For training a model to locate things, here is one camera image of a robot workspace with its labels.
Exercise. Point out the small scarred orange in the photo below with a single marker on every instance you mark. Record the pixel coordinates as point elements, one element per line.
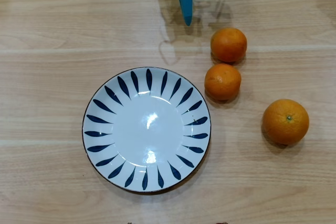
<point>222,81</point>
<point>229,45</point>

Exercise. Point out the large orange with green stem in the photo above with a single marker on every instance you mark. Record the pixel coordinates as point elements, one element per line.
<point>285,123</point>

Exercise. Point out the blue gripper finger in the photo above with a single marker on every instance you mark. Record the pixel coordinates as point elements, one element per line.
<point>190,9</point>
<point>184,9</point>

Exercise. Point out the white plate with blue leaves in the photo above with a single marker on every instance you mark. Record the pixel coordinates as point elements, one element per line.
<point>147,134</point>

